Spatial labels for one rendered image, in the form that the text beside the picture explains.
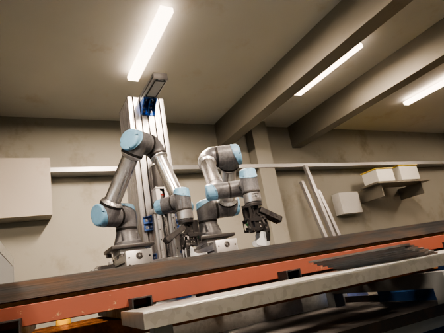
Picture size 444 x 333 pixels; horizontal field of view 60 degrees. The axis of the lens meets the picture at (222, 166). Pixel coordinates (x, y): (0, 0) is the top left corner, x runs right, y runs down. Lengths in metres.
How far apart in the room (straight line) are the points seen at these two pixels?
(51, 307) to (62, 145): 4.54
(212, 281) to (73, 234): 4.16
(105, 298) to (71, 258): 4.11
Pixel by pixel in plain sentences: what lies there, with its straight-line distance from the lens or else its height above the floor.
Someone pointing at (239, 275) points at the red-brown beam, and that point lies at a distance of 1.16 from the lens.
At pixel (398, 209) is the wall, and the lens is 8.39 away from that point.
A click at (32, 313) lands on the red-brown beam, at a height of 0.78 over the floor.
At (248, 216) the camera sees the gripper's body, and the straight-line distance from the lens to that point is 1.62.
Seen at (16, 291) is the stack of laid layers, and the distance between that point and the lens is 1.05.
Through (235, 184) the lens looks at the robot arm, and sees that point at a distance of 1.73.
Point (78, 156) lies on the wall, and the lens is 5.47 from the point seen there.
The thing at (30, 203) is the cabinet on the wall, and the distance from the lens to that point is 4.96.
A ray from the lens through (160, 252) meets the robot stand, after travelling 2.30.
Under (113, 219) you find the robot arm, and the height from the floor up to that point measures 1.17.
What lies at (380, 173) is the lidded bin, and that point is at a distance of 7.39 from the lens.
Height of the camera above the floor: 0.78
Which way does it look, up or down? 16 degrees up
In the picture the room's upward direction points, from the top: 10 degrees counter-clockwise
